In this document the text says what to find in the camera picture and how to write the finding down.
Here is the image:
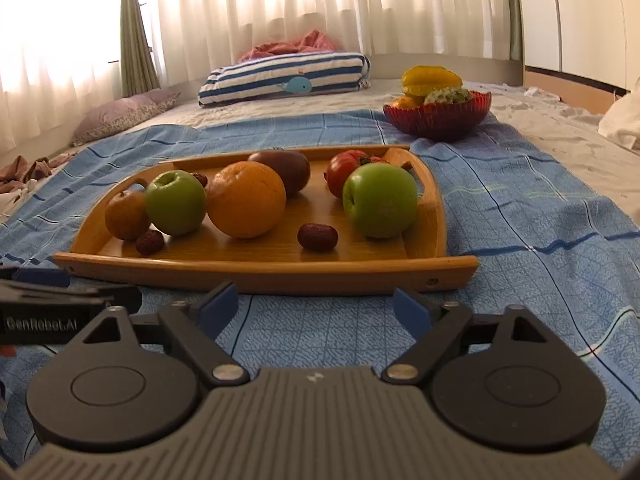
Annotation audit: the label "pink blanket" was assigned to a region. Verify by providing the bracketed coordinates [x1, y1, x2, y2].
[237, 29, 337, 63]

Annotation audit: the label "white sheer curtain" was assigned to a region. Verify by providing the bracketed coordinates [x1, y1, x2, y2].
[142, 0, 516, 86]
[0, 0, 126, 106]

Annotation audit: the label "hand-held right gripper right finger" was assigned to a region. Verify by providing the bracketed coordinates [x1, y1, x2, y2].
[381, 287, 573, 387]

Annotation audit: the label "red glass bowl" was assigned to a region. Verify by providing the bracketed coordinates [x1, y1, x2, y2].
[383, 91, 492, 142]

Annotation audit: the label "red ribbed tomato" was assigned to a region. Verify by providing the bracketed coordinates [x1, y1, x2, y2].
[325, 150, 391, 200]

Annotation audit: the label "small green apple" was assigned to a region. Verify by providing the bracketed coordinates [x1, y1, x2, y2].
[145, 170, 207, 237]

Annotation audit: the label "wooden bed rail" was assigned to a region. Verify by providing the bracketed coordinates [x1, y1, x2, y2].
[522, 67, 631, 115]

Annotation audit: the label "white cloth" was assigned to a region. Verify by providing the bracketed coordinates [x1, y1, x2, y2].
[598, 77, 640, 151]

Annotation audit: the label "yellow starfruit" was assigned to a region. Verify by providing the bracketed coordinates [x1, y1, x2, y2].
[401, 65, 463, 97]

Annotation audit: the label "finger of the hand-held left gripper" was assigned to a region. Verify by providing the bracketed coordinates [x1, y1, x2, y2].
[0, 266, 71, 289]
[0, 282, 143, 313]

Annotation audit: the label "brown clothes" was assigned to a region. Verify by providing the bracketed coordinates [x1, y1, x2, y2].
[0, 155, 68, 193]

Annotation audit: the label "small orange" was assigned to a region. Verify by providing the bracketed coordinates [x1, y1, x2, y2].
[104, 190, 152, 242]

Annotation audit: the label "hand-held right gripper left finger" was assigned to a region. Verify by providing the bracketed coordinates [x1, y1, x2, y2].
[60, 281, 250, 388]

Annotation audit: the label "wooden tray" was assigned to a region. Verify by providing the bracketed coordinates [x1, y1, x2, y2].
[52, 145, 480, 296]

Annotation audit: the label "green custard apple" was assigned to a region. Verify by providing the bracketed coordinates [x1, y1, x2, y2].
[424, 87, 473, 106]

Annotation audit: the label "blue checked blanket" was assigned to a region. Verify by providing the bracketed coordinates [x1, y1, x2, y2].
[0, 108, 640, 456]

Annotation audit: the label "large green apple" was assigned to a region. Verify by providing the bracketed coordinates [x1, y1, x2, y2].
[342, 162, 418, 239]

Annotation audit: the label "olive green curtain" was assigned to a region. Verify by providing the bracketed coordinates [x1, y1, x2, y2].
[504, 0, 525, 61]
[119, 0, 161, 96]

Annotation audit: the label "white wardrobe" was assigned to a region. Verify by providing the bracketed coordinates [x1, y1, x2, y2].
[515, 0, 640, 93]

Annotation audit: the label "purple pillow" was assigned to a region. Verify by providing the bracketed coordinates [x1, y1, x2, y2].
[72, 91, 181, 147]

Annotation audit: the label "blue white striped pillow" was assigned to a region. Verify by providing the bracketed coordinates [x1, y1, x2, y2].
[198, 51, 371, 107]

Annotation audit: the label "large orange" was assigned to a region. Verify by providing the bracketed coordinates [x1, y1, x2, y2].
[207, 161, 287, 239]

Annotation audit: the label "dark purple tomato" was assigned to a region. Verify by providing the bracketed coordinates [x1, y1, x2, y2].
[247, 150, 311, 197]

